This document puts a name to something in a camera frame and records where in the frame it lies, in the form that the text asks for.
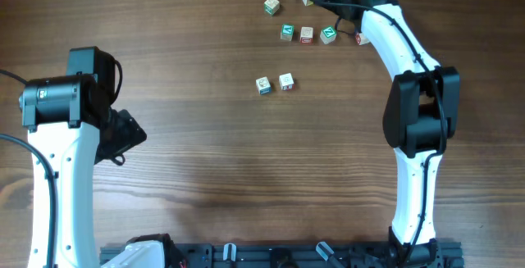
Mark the red I wooden block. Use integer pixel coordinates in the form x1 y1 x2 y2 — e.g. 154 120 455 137
279 73 294 91

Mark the blue edged wooden block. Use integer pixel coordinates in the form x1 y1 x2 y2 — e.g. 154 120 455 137
256 77 272 95

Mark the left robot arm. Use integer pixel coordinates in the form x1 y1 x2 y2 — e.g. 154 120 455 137
19 47 147 267

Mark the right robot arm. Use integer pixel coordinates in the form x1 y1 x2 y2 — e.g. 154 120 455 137
314 0 464 267

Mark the green Z wooden block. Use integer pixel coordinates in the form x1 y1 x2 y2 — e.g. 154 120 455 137
320 26 337 44

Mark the red U wooden block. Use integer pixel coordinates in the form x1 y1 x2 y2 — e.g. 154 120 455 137
299 26 314 44

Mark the red A wooden block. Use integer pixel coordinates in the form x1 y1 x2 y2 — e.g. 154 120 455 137
355 33 370 45

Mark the green V wooden block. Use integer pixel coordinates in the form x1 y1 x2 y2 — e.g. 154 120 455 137
280 24 294 41

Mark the green edged block far left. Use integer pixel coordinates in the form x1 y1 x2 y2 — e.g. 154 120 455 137
264 0 280 16

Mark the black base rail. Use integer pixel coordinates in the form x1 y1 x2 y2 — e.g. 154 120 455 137
99 241 464 268

